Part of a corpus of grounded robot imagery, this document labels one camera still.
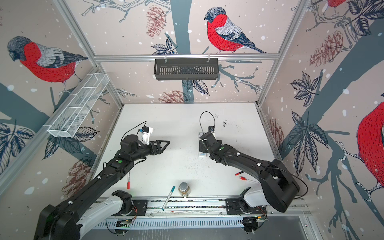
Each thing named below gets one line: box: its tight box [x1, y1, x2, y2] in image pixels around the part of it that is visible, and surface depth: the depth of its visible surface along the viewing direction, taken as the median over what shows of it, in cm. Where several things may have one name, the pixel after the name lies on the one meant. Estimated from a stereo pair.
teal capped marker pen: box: [161, 185, 176, 211], surface depth 78 cm
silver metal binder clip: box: [178, 182, 190, 198], surface depth 72 cm
